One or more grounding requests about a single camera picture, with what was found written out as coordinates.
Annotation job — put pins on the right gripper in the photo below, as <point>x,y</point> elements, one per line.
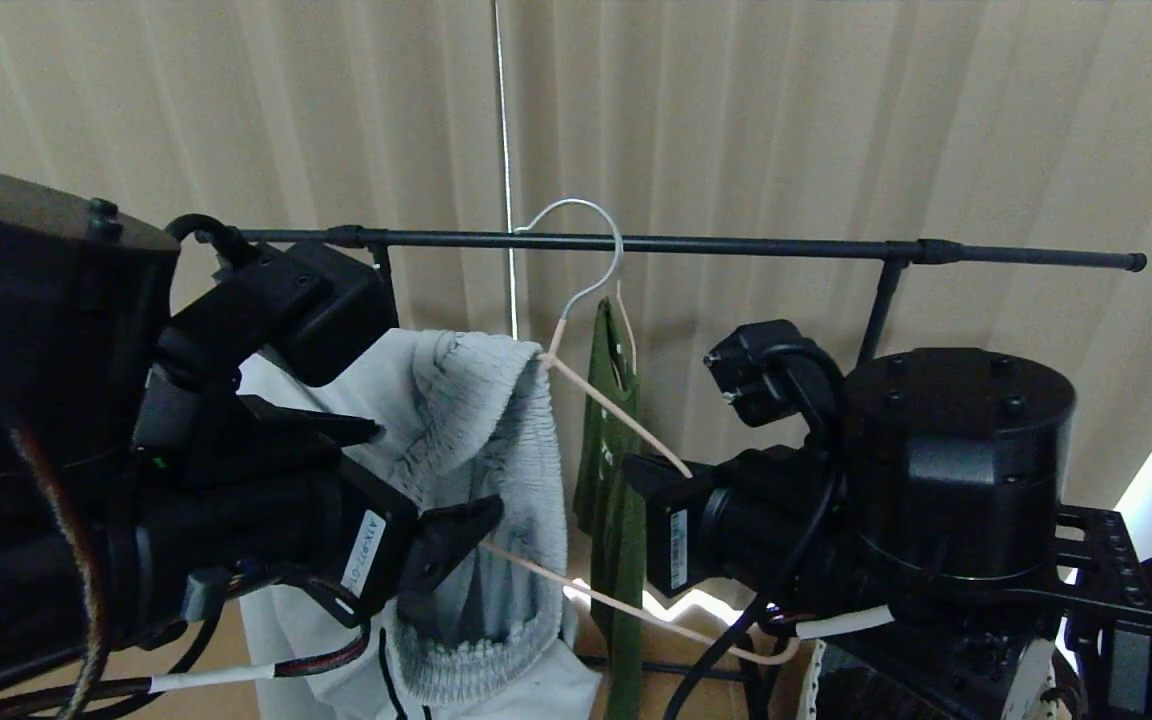
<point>746,530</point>

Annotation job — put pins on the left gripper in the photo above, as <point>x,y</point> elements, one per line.
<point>266,540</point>

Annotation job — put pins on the pale grey garment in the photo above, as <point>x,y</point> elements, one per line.
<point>476,420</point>

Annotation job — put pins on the green long-sleeved shirt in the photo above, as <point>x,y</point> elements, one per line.
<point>616,500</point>

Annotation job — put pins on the pink clothes hanger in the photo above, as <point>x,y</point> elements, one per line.
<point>626,320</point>
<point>626,412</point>

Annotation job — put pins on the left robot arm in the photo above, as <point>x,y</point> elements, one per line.
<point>26,400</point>

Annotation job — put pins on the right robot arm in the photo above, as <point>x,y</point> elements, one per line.
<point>966,470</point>

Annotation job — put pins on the white laundry basket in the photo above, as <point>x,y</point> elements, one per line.
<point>816,690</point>

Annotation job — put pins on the black clothes rack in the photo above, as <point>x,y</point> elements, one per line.
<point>736,245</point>

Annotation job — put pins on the beige curtain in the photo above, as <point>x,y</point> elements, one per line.
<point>836,120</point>

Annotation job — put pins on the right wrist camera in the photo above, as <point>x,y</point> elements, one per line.
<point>766,375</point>

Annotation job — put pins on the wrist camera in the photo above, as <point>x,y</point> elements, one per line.
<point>286,300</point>
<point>766,375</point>

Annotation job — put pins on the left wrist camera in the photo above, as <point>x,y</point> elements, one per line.
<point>286,300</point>

